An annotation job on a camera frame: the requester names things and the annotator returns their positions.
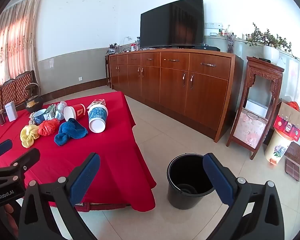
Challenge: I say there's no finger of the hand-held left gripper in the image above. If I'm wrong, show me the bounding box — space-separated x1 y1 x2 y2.
0 147 41 187
0 139 13 167

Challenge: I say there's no open cardboard box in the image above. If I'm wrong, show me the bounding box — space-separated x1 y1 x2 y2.
274 101 300 140

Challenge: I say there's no wooden carved bench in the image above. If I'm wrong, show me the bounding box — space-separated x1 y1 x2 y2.
0 71 42 128

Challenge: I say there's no person's left hand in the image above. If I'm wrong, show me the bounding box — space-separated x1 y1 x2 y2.
4 202 19 230

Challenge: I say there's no white tin canister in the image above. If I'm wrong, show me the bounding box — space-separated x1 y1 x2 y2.
4 101 18 122

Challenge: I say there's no tall glass vase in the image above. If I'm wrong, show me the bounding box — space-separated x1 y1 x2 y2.
226 34 237 54

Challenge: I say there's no carved wooden stand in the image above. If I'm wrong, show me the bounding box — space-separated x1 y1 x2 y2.
226 56 285 160

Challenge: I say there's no long wooden sideboard cabinet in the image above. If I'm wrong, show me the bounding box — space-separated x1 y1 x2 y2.
109 49 244 143

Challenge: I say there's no red tablecloth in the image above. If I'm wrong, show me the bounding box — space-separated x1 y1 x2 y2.
0 91 157 212

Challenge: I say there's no green milk carton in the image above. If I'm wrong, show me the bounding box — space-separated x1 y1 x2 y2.
44 104 57 120

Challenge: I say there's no black set-top box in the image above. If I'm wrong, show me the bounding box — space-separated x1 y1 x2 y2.
194 45 220 52

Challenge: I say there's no beige patterned curtain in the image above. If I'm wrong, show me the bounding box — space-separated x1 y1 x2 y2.
0 0 42 90

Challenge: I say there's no pale yellow cloth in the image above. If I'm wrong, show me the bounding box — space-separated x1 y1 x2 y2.
20 124 40 148

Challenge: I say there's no blue and white bowl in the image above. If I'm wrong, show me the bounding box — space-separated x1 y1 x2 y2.
32 109 49 124

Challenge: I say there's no white floral bin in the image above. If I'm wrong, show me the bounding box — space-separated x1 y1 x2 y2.
264 127 294 165

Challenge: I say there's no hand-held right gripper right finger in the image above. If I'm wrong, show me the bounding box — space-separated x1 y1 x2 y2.
202 152 283 240

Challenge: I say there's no potted plant in white pot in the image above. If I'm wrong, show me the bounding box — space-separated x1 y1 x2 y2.
245 22 298 65

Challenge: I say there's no clear plastic bag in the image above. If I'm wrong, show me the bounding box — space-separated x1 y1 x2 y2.
55 101 68 119

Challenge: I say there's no blue towel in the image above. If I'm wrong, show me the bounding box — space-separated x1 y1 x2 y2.
54 119 88 146

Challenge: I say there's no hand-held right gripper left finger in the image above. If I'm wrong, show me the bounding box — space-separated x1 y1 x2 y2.
18 152 101 240

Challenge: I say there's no row of small bottles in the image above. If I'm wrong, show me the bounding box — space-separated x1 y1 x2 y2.
219 24 235 37

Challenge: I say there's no black plastic bucket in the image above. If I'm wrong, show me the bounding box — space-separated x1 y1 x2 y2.
167 152 217 210

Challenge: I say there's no red printed carton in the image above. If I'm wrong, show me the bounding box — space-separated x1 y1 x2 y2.
87 99 107 109

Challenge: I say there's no orange plastic bag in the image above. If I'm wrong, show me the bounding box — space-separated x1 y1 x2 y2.
38 118 60 137

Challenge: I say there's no pink patterned box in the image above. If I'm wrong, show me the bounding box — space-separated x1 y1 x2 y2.
234 111 268 148

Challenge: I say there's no small potted plant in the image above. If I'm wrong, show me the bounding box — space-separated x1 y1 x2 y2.
107 42 119 55

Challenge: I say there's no white box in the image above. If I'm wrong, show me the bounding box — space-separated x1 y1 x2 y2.
245 99 270 118

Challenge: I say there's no red paper cup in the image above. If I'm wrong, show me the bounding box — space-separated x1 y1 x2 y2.
63 103 87 122

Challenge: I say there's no black flat television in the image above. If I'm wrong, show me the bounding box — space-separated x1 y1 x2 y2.
140 0 205 48

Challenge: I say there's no black iron teapot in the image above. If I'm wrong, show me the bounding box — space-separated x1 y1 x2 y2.
24 82 44 113

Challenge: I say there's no small wooden side table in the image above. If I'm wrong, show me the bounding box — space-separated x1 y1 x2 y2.
104 54 112 88

